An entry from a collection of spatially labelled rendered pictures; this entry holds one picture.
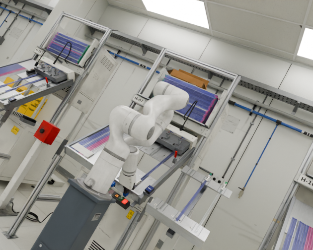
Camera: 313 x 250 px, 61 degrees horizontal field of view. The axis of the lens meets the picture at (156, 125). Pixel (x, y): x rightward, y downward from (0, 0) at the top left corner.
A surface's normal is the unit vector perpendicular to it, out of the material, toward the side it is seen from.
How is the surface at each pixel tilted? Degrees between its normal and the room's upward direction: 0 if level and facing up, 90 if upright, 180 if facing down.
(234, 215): 90
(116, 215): 90
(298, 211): 44
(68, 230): 90
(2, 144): 90
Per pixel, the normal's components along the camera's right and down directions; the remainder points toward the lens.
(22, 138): 0.80, 0.42
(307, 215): 0.14, -0.82
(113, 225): -0.32, -0.29
